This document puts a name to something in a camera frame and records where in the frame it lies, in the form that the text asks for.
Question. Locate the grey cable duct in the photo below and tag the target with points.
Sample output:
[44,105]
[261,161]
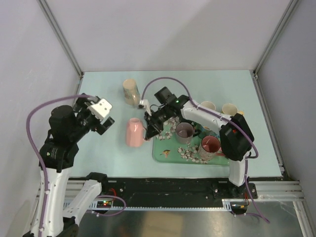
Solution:
[97,206]

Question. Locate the cream floral mug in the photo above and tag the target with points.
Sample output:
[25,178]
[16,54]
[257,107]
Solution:
[131,92]

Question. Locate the yellow mug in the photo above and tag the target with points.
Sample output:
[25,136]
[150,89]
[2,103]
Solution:
[231,109]

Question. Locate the light pink mug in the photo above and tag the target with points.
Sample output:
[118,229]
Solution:
[134,133]

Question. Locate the green floral tray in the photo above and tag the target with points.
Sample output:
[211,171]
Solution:
[167,149]

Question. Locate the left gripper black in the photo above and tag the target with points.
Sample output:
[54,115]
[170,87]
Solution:
[81,105]

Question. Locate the mauve mug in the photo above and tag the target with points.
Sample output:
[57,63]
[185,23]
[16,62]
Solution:
[185,132]

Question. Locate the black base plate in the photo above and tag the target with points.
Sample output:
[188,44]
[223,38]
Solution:
[174,192]

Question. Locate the light green mug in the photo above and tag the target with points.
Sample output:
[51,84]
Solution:
[207,106]

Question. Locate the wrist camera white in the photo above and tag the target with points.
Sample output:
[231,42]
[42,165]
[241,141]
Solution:
[100,109]
[145,105]

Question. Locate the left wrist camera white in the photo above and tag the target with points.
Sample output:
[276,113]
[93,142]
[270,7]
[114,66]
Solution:
[100,109]

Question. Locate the dark green mug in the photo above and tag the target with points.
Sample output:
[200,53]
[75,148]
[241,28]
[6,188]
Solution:
[193,123]

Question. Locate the blue floral mug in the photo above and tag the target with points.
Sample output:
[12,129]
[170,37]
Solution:
[205,131]

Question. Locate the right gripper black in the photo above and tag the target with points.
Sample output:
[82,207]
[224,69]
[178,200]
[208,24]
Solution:
[154,126]

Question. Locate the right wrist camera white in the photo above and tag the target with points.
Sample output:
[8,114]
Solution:
[145,105]

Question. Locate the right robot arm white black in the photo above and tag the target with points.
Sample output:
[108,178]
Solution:
[236,137]

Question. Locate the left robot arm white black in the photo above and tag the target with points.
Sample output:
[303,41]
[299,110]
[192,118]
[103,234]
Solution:
[52,219]

